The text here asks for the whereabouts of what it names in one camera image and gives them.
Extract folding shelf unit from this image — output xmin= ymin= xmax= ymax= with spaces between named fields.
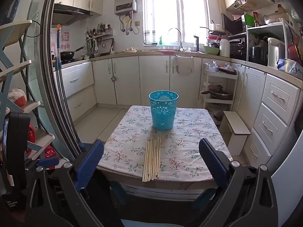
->
xmin=0 ymin=20 xmax=56 ymax=161

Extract black countertop oven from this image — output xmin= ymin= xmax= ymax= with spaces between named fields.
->
xmin=229 ymin=38 xmax=248 ymax=61

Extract white tiered storage cart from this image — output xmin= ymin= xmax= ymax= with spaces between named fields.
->
xmin=200 ymin=63 xmax=239 ymax=123

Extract red paper wall decals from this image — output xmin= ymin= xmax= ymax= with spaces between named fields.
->
xmin=60 ymin=32 xmax=70 ymax=50

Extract set of wooden chopsticks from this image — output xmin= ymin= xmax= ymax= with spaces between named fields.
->
xmin=142 ymin=137 xmax=162 ymax=183

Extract red frying pan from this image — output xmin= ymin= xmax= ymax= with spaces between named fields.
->
xmin=287 ymin=43 xmax=303 ymax=65

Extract floral tablecloth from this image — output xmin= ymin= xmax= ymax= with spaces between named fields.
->
xmin=97 ymin=105 xmax=233 ymax=180

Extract red food packet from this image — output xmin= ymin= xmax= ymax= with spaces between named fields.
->
xmin=218 ymin=65 xmax=237 ymax=75

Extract white electric kettle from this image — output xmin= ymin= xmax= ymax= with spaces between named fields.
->
xmin=267 ymin=37 xmax=286 ymax=68

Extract blue perforated plastic bin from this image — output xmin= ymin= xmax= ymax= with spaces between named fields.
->
xmin=149 ymin=90 xmax=179 ymax=131

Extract clear plastic bag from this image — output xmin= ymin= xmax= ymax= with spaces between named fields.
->
xmin=205 ymin=60 xmax=219 ymax=72

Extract white saucepan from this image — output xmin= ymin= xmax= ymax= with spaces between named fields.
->
xmin=200 ymin=23 xmax=224 ymax=32

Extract wall rack with kitchen utensils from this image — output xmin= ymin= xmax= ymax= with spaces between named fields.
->
xmin=85 ymin=22 xmax=114 ymax=57

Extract white countertop rack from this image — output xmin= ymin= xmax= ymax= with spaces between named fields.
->
xmin=246 ymin=19 xmax=296 ymax=64

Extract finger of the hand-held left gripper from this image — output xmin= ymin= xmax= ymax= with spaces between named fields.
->
xmin=31 ymin=157 xmax=60 ymax=171

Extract red round ornament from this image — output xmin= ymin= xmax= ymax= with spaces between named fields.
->
xmin=26 ymin=123 xmax=36 ymax=156
xmin=44 ymin=145 xmax=57 ymax=163

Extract clear plastic container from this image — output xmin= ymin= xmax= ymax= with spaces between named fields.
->
xmin=144 ymin=31 xmax=158 ymax=45

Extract green box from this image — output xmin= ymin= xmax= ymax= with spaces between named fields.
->
xmin=244 ymin=13 xmax=256 ymax=26

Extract stack of colored bowls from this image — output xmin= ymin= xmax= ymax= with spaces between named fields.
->
xmin=206 ymin=34 xmax=223 ymax=46

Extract white thermos jug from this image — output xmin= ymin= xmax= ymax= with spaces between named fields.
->
xmin=219 ymin=38 xmax=231 ymax=58

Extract sliding glass door frame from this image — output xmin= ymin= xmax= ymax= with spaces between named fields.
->
xmin=27 ymin=0 xmax=83 ymax=154

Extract black long-handled wok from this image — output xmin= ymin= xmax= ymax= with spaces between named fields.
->
xmin=60 ymin=47 xmax=85 ymax=61

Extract chrome gooseneck faucet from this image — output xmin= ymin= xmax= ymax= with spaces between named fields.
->
xmin=168 ymin=28 xmax=184 ymax=52

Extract range hood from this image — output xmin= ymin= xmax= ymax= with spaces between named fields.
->
xmin=52 ymin=3 xmax=94 ymax=26

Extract steel pot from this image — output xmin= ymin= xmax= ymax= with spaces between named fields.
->
xmin=249 ymin=45 xmax=268 ymax=64

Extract green bowl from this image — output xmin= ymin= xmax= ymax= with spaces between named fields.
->
xmin=203 ymin=45 xmax=220 ymax=55

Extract white step stool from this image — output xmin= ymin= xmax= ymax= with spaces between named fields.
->
xmin=219 ymin=110 xmax=251 ymax=156

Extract kitchen window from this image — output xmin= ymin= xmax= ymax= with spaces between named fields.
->
xmin=143 ymin=0 xmax=211 ymax=46

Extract hanging white plastic bag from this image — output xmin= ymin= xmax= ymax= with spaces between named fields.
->
xmin=174 ymin=55 xmax=195 ymax=75

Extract white base kitchen cabinets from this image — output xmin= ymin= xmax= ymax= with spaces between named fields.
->
xmin=53 ymin=52 xmax=303 ymax=178

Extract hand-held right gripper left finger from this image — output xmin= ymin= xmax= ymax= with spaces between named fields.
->
xmin=25 ymin=139 xmax=121 ymax=227

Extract black microwave oven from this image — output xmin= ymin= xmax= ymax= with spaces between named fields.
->
xmin=222 ymin=13 xmax=247 ymax=35

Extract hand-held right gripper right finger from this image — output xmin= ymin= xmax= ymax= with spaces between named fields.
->
xmin=187 ymin=138 xmax=279 ymax=227

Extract red and white stuffed toy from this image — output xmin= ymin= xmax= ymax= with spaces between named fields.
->
xmin=7 ymin=88 xmax=27 ymax=110

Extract dark cooking pot with handle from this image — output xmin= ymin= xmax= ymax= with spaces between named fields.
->
xmin=201 ymin=84 xmax=233 ymax=100

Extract blue snack bag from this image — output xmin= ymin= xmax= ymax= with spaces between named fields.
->
xmin=276 ymin=58 xmax=303 ymax=75

